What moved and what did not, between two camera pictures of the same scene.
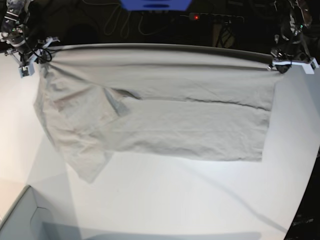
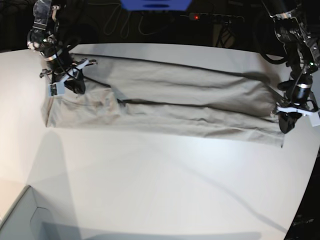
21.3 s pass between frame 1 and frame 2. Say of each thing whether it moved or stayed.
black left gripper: moved
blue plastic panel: stayed
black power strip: stayed
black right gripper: moved
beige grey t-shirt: moved
